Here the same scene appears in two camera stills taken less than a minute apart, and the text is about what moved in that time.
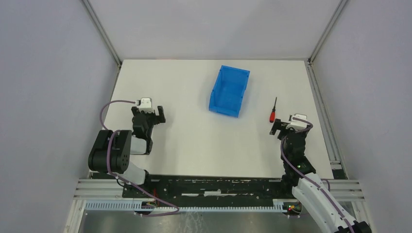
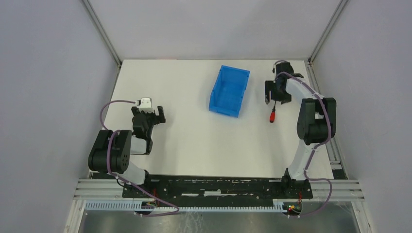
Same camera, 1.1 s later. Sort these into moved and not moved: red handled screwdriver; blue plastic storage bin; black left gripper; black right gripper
Moved: black right gripper
Not moved: blue plastic storage bin; black left gripper; red handled screwdriver
